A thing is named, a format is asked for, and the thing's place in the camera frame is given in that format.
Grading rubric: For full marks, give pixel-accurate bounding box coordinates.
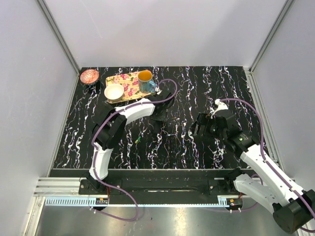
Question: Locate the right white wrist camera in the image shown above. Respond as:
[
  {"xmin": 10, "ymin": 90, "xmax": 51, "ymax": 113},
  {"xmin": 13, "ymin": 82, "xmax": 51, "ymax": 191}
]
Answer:
[{"xmin": 211, "ymin": 99, "xmax": 228, "ymax": 119}]

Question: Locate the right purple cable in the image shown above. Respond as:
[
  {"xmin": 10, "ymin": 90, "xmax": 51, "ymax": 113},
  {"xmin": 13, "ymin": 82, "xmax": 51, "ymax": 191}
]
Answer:
[{"xmin": 220, "ymin": 98, "xmax": 315, "ymax": 234}]

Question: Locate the floral yellow tray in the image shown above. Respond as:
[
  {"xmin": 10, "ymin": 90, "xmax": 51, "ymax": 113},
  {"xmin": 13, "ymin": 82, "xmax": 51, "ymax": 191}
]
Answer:
[{"xmin": 105, "ymin": 71, "xmax": 154, "ymax": 103}]

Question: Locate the black remote control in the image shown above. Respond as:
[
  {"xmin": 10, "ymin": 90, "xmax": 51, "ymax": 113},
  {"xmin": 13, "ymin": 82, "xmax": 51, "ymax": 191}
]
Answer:
[{"xmin": 152, "ymin": 116, "xmax": 167, "ymax": 134}]

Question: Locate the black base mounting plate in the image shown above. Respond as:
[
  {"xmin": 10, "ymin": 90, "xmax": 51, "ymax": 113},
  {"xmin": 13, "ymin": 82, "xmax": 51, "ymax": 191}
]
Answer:
[{"xmin": 79, "ymin": 169, "xmax": 253, "ymax": 205}]

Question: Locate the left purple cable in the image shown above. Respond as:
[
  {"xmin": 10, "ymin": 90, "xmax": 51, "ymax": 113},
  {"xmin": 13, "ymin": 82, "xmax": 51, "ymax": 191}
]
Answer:
[{"xmin": 91, "ymin": 79, "xmax": 178, "ymax": 221}]

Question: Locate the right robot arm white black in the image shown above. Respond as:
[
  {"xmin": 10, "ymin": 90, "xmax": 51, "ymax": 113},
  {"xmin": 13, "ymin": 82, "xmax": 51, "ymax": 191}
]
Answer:
[{"xmin": 191, "ymin": 110, "xmax": 315, "ymax": 234}]

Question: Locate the purple cable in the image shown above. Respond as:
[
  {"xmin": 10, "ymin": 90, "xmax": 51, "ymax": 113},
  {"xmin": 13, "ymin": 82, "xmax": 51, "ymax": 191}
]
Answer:
[
  {"xmin": 220, "ymin": 98, "xmax": 315, "ymax": 234},
  {"xmin": 91, "ymin": 79, "xmax": 178, "ymax": 221}
]

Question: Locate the blue mug orange inside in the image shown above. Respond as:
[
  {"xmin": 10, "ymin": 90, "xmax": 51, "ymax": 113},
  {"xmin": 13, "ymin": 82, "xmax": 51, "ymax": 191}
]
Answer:
[{"xmin": 138, "ymin": 70, "xmax": 156, "ymax": 93}]

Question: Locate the white small bowl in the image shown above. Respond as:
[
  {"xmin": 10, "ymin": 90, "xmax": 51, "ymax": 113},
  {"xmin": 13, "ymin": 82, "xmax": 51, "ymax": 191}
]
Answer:
[{"xmin": 104, "ymin": 84, "xmax": 124, "ymax": 103}]

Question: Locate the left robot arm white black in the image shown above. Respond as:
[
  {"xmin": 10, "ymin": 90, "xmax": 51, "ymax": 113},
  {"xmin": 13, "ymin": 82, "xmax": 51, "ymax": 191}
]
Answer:
[{"xmin": 87, "ymin": 91, "xmax": 176, "ymax": 194}]

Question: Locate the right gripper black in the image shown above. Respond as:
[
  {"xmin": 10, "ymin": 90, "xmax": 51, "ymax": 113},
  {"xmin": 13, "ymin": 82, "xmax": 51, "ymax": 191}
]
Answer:
[{"xmin": 189, "ymin": 112, "xmax": 227, "ymax": 141}]

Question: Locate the red patterned bowl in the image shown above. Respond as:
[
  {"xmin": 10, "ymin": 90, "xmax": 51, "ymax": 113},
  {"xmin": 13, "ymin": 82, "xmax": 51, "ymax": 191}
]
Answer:
[{"xmin": 80, "ymin": 69, "xmax": 99, "ymax": 85}]

